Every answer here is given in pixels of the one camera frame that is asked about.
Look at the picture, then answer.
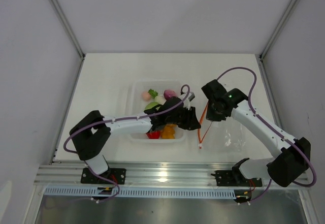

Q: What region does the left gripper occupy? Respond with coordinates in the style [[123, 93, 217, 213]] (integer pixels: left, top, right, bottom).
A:
[[166, 105, 201, 131]]

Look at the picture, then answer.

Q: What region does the clear zip top bag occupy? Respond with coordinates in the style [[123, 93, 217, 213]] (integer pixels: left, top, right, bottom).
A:
[[197, 103, 245, 152]]

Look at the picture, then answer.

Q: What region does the white radish with leaves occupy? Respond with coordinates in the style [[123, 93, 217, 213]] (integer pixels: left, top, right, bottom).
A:
[[148, 89, 166, 105]]

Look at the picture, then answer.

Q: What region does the green cabbage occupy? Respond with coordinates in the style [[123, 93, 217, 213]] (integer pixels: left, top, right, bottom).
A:
[[144, 102, 162, 111]]

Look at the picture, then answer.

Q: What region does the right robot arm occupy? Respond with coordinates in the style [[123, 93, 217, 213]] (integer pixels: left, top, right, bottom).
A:
[[203, 85, 316, 187]]

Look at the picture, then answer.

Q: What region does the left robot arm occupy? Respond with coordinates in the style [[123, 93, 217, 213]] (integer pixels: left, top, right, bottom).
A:
[[69, 97, 201, 183]]

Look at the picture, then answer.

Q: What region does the purple onion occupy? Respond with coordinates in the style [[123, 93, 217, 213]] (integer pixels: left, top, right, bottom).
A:
[[164, 89, 177, 100]]

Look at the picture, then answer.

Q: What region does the red bell pepper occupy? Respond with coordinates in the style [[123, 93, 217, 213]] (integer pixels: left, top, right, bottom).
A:
[[146, 131, 160, 140]]

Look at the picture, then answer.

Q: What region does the white plastic basket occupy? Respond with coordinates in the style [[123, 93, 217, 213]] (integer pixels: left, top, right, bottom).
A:
[[128, 80, 187, 145]]

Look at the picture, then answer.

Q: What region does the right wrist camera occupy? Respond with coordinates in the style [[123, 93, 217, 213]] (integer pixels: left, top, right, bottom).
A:
[[201, 79, 227, 102]]

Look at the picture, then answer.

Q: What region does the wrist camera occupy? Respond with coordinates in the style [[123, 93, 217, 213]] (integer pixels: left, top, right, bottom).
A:
[[179, 91, 195, 109], [201, 79, 227, 102]]

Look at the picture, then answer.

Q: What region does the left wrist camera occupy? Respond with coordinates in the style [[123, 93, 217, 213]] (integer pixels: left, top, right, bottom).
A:
[[179, 91, 195, 109]]

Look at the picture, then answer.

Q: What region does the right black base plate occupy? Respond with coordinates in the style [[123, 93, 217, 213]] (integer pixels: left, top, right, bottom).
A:
[[210, 170, 263, 187]]

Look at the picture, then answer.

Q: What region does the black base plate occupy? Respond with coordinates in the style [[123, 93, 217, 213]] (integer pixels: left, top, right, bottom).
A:
[[210, 170, 263, 187], [80, 168, 126, 185]]

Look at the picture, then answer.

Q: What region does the aluminium mounting rail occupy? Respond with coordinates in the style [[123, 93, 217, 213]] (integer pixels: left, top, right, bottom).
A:
[[34, 161, 311, 188]]

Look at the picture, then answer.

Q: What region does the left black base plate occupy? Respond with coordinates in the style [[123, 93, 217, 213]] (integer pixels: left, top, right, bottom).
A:
[[80, 168, 126, 185]]

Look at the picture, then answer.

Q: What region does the white slotted cable duct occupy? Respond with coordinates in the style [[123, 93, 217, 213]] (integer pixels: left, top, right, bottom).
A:
[[44, 186, 236, 200]]

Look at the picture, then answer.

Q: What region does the right aluminium frame post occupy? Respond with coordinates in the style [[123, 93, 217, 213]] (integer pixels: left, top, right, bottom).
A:
[[259, 0, 300, 62]]

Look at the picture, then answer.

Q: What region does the aluminium frame post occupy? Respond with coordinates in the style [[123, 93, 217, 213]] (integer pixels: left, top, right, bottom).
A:
[[49, 0, 85, 60], [259, 0, 300, 62]]

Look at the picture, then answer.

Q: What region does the left aluminium frame post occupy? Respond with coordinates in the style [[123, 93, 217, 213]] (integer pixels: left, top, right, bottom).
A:
[[49, 0, 85, 60]]

